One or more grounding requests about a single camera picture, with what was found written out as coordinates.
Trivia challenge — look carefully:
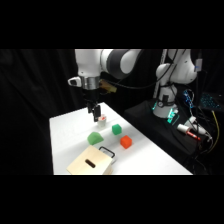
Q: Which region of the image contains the white cup with red item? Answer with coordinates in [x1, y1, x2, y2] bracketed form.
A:
[97, 114, 109, 129]

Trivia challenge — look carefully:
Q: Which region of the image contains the keyboard with blue lights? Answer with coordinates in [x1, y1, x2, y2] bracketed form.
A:
[199, 92, 224, 112]

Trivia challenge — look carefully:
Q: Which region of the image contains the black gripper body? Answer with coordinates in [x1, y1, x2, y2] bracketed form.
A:
[82, 88, 101, 108]

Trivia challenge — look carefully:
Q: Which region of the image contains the white cylinder with red tip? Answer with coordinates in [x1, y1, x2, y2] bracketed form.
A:
[176, 123, 202, 141]

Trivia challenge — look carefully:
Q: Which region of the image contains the blue cable bundle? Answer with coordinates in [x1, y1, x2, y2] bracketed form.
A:
[182, 88, 197, 108]

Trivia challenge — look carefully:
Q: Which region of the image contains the small green light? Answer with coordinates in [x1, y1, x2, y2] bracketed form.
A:
[166, 107, 180, 125]

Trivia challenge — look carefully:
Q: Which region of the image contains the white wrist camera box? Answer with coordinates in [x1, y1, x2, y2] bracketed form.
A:
[67, 76, 83, 88]

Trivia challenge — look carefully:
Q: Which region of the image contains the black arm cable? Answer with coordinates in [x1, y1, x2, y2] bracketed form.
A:
[105, 49, 179, 91]

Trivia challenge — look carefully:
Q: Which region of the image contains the wooden box with slot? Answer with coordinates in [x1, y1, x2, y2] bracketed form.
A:
[66, 144, 115, 176]

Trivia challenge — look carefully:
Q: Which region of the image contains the tan wrist cable wrap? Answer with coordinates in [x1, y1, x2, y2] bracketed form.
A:
[99, 80, 118, 95]

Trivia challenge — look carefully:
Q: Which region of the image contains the green cube block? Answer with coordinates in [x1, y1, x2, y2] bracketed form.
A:
[111, 123, 123, 136]

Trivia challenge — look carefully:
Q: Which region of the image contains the red cube block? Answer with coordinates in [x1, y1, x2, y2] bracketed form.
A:
[119, 135, 134, 150]

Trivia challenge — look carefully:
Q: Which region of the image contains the green rounded block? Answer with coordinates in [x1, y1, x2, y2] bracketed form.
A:
[86, 131, 105, 146]

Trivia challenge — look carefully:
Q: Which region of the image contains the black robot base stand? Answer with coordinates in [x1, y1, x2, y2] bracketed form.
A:
[123, 99, 202, 158]

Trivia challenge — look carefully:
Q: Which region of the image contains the yellow cable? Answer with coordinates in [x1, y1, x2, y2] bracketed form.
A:
[208, 109, 222, 153]

